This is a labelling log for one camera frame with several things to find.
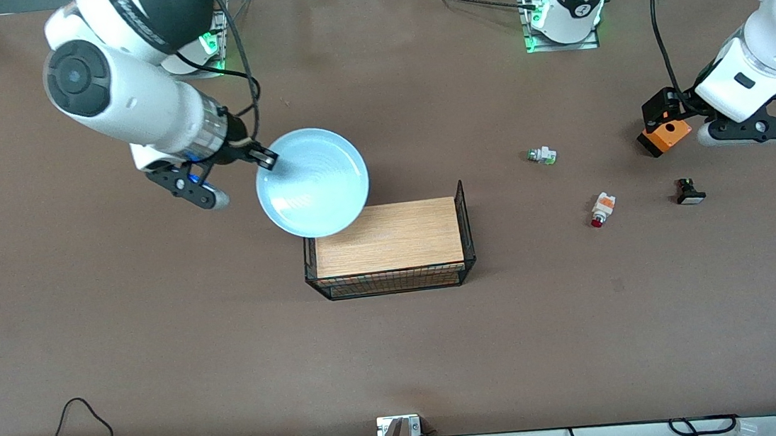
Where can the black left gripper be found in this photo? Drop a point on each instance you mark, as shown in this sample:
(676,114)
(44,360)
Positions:
(665,106)

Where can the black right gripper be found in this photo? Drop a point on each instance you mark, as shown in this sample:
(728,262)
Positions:
(240,149)

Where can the light blue round plate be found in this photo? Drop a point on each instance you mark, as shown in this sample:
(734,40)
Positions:
(312,182)

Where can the red push button switch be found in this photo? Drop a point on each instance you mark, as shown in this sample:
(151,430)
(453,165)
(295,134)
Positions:
(603,208)

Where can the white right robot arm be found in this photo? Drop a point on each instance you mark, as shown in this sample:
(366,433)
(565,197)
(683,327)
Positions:
(134,100)

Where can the black square white-capped button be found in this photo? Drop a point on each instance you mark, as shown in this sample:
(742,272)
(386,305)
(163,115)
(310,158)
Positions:
(690,194)

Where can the wooden basket base board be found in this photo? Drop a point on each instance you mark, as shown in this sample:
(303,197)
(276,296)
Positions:
(390,239)

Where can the orange button enclosure box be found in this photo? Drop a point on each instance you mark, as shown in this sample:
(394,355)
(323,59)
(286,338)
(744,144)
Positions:
(669,139)

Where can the green push button switch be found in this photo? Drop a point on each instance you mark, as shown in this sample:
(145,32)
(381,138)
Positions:
(543,155)

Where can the silver metal bracket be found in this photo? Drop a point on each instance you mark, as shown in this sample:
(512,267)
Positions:
(387,426)

